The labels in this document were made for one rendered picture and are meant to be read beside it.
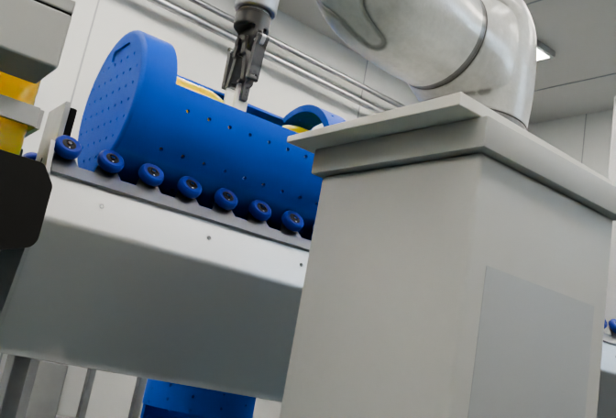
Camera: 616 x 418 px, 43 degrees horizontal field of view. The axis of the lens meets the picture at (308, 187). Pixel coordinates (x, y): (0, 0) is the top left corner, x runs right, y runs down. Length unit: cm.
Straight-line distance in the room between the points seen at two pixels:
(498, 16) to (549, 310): 41
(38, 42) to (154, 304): 49
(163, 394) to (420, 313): 116
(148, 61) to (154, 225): 28
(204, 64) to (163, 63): 422
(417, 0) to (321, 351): 47
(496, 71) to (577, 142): 607
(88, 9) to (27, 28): 420
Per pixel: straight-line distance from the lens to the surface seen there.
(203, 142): 139
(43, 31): 110
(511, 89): 113
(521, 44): 117
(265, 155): 144
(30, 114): 121
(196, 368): 143
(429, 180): 99
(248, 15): 163
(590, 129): 716
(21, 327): 131
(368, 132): 106
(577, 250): 109
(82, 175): 131
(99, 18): 531
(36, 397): 131
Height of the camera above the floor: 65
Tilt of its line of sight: 15 degrees up
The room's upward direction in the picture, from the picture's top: 11 degrees clockwise
